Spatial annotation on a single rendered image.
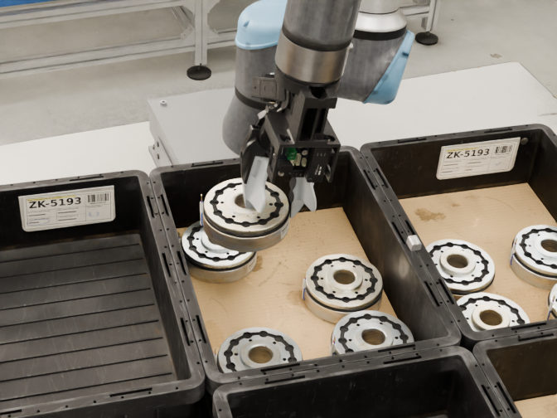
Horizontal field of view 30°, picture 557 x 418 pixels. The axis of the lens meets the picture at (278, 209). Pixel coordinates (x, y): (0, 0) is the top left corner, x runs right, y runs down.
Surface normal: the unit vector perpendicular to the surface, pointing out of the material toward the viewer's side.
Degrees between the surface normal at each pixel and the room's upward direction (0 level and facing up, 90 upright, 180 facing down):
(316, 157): 90
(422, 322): 90
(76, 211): 90
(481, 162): 90
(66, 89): 0
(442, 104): 0
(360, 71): 82
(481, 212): 0
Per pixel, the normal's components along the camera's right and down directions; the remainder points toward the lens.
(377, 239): -0.96, 0.12
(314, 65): 0.04, 0.61
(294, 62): -0.47, 0.47
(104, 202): 0.26, 0.62
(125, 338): 0.05, -0.78
